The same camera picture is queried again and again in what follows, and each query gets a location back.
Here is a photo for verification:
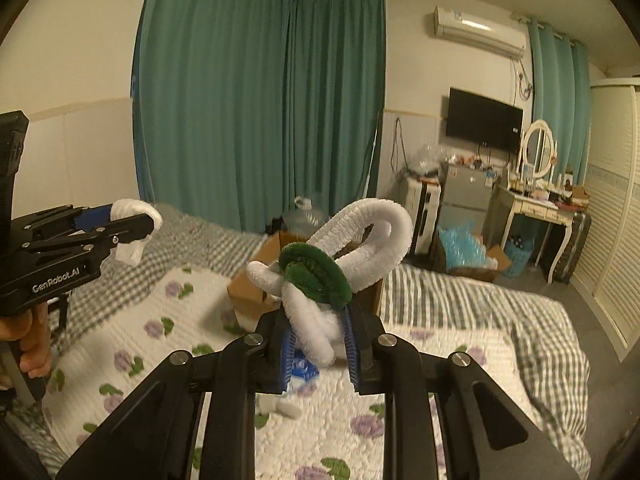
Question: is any small white foam piece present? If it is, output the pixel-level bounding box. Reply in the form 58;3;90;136
258;394;304;419

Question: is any clear plastic bag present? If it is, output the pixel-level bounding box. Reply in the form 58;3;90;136
409;142;447;179

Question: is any box of blue plastic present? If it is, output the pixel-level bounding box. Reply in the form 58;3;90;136
434;219;512;284

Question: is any white floral quilt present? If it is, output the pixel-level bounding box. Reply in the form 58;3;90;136
42;265;552;480

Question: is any black wall cable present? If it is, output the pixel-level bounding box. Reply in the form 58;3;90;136
392;117;407;177

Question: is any silver mini fridge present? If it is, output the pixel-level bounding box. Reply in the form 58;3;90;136
440;162;497;233

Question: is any short white pipe cleaner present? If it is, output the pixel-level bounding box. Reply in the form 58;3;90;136
109;199;164;264

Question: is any white louvred wardrobe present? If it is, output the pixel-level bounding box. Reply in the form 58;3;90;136
570;77;640;362

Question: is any narrow green curtain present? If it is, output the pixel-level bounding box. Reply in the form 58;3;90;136
527;15;592;187

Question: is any open cardboard box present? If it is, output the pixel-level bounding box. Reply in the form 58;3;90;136
227;217;387;332

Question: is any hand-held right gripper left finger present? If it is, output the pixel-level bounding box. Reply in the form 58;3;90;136
55;309;297;480

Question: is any blue packet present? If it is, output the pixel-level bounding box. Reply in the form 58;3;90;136
292;352;322;382

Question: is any clear plastic water jug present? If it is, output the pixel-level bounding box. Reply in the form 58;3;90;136
283;197;327;247

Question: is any wide green curtain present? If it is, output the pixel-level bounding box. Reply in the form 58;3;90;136
131;0;389;234

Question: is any white pipe cleaner bundle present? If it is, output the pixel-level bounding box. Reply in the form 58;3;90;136
246;197;414;367

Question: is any bed with checked sheet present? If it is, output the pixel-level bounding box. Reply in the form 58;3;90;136
0;204;592;480

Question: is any white suitcase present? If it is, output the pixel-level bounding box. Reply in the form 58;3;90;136
404;177;444;257

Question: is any black suitcase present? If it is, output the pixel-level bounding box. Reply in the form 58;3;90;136
554;212;593;284

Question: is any black wall television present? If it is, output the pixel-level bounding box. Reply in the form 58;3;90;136
444;87;525;154

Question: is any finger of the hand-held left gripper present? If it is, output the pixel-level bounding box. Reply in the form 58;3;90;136
14;203;119;236
21;212;157;267

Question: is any green pipe cleaner coil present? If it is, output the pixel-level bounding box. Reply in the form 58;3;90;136
278;242;354;309

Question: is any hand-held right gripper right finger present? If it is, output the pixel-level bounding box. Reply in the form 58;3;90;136
343;304;597;480

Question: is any blue laundry basket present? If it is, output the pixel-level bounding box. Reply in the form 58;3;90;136
502;237;534;279

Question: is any white oval vanity mirror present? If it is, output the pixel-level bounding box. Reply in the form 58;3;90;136
517;119;559;182

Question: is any white air conditioner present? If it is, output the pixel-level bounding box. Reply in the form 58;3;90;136
432;5;529;59

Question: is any white dressing table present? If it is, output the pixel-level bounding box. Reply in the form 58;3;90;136
492;182;582;284

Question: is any person's left hand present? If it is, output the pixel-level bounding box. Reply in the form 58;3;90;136
0;304;54;379

